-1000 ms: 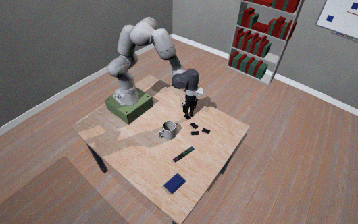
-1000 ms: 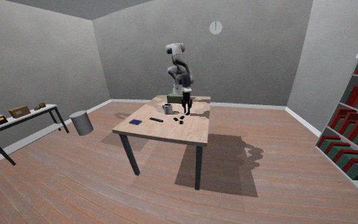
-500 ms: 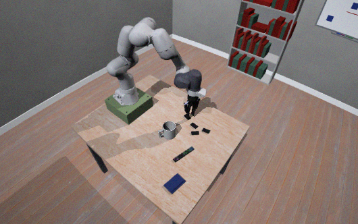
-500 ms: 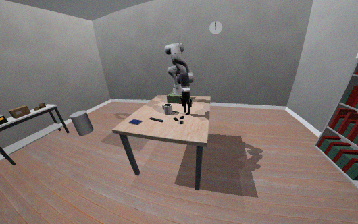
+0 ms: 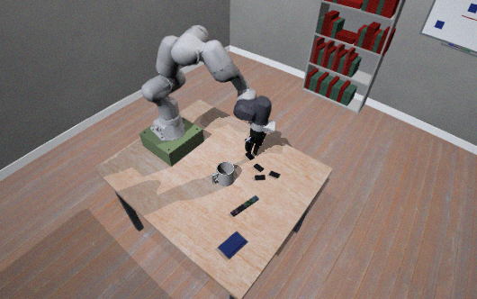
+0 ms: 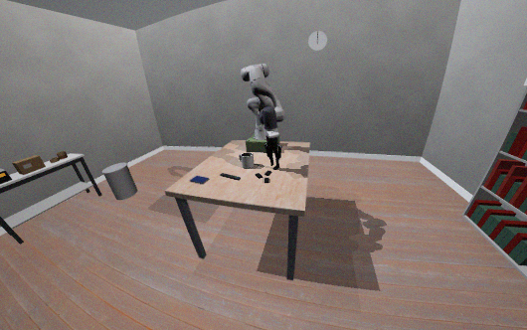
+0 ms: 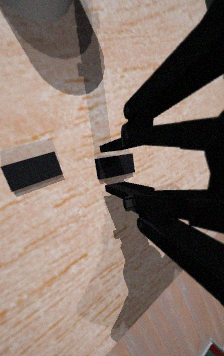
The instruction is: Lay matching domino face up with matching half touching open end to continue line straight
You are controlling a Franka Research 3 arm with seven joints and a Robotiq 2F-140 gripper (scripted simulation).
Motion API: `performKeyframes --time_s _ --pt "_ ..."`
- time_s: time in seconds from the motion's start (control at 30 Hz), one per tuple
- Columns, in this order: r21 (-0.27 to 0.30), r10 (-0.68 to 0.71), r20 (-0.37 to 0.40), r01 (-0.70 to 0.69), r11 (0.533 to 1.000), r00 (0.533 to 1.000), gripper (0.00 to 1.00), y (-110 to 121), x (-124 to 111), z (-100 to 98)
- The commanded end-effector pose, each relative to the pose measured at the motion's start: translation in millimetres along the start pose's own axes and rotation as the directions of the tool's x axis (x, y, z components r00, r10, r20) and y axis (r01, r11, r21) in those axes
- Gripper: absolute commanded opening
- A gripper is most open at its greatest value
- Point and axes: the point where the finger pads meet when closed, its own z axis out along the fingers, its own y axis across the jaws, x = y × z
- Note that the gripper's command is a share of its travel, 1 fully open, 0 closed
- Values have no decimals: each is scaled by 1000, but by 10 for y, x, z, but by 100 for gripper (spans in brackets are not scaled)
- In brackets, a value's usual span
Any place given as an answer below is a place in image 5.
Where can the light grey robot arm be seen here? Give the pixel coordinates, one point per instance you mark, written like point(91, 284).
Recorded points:
point(187, 50)

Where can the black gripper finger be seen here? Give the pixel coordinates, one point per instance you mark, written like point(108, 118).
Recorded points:
point(249, 145)
point(258, 143)

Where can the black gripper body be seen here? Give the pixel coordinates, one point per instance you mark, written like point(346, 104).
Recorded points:
point(255, 134)

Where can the grey mug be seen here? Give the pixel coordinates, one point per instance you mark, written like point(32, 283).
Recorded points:
point(224, 168)

